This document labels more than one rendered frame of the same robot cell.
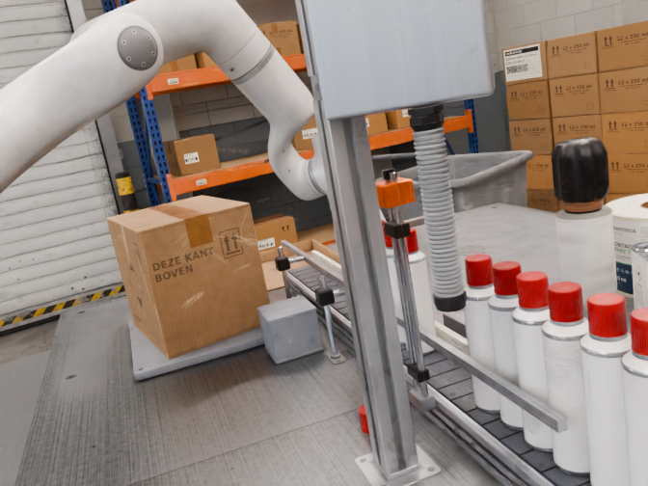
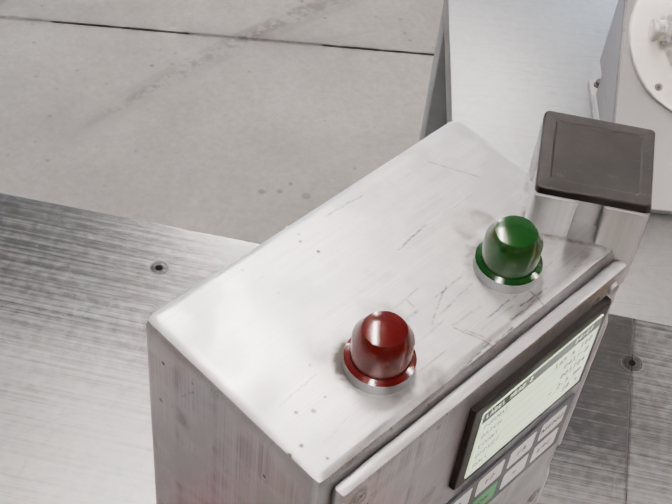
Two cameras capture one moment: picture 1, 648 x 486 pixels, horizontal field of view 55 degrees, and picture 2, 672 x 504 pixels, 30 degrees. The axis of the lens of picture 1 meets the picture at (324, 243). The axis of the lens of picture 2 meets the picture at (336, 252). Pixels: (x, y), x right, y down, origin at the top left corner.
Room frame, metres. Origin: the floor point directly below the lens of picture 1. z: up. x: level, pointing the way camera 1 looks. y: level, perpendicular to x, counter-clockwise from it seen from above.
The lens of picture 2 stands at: (0.76, -0.41, 1.83)
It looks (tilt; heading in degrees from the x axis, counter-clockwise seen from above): 49 degrees down; 113
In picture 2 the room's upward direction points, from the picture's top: 7 degrees clockwise
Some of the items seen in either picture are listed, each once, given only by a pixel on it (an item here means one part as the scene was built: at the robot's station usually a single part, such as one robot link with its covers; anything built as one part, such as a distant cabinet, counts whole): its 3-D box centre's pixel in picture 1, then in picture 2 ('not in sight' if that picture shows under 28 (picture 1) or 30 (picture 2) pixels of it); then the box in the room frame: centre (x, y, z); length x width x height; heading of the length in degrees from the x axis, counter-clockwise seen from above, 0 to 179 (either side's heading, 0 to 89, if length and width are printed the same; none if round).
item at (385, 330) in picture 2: not in sight; (382, 345); (0.68, -0.16, 1.49); 0.03 x 0.03 x 0.02
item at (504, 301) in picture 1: (514, 344); not in sight; (0.69, -0.21, 0.98); 0.05 x 0.05 x 0.20
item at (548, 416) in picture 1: (361, 293); not in sight; (1.07, -0.05, 0.96); 1.07 x 0.01 x 0.01; 17
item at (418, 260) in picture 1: (414, 291); not in sight; (0.95, -0.13, 0.98); 0.05 x 0.05 x 0.20
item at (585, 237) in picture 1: (584, 231); not in sight; (0.95, -0.42, 1.03); 0.09 x 0.09 x 0.30
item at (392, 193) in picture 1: (427, 286); not in sight; (0.78, -0.12, 1.05); 0.10 x 0.04 x 0.33; 107
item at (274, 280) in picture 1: (286, 263); not in sight; (1.75, 0.12, 0.85); 0.30 x 0.26 x 0.04; 17
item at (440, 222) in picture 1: (438, 210); not in sight; (0.61, -0.12, 1.18); 0.04 x 0.04 x 0.21
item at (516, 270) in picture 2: not in sight; (512, 248); (0.70, -0.09, 1.49); 0.03 x 0.03 x 0.02
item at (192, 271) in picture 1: (187, 268); not in sight; (1.36, 0.31, 0.99); 0.30 x 0.24 x 0.27; 28
